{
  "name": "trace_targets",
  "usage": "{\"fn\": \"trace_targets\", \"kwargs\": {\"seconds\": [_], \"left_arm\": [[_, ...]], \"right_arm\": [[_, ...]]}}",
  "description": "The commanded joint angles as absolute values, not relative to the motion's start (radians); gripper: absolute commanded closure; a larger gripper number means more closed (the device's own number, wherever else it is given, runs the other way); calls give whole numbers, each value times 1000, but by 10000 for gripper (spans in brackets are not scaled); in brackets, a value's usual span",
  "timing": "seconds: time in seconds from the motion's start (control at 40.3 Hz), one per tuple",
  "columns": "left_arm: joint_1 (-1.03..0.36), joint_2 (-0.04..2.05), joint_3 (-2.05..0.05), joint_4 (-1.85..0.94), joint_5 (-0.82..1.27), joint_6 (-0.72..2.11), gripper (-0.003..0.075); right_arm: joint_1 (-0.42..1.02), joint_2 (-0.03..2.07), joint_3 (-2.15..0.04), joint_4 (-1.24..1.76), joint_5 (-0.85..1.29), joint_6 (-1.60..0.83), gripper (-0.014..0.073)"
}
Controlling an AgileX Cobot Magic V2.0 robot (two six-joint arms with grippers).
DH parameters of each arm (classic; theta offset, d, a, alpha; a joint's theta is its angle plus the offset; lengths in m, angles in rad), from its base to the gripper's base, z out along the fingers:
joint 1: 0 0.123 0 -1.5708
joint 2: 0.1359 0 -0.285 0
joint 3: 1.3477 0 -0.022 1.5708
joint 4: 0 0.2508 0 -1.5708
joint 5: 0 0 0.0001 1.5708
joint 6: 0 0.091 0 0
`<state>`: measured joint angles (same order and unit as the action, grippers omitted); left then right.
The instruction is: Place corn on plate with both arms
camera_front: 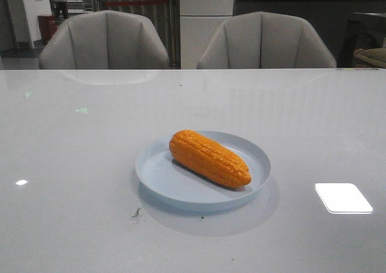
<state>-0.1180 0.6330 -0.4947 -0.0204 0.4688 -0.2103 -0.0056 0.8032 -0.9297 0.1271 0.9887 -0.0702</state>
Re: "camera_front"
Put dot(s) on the orange plastic corn cob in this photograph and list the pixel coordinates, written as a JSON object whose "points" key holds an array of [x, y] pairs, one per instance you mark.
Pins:
{"points": [[209, 159]]}

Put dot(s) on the light blue round plate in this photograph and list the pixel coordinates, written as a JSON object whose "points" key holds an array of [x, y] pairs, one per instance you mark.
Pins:
{"points": [[176, 185]]}

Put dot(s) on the right grey upholstered chair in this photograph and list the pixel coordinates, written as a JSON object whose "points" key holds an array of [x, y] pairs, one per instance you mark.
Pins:
{"points": [[263, 40]]}

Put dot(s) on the grey upholstered chair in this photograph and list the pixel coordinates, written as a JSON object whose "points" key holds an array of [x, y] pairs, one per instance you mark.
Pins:
{"points": [[263, 40], [105, 40]]}

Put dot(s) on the white cabinet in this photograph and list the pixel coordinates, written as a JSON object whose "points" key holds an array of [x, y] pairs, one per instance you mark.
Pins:
{"points": [[198, 19]]}

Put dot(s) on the left grey upholstered chair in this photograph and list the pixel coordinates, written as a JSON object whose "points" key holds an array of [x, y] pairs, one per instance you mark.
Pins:
{"points": [[105, 40]]}

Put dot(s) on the red barrier belt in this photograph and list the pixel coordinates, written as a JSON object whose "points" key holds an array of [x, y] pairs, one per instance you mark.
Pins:
{"points": [[133, 3]]}

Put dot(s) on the dark counter with white top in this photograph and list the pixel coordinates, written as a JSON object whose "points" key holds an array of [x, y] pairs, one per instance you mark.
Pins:
{"points": [[328, 17]]}

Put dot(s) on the red trash bin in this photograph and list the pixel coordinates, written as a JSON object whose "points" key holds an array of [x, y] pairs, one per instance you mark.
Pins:
{"points": [[47, 26]]}

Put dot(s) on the dark armchair with cushion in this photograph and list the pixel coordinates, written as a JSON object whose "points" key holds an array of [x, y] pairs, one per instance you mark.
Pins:
{"points": [[363, 31]]}

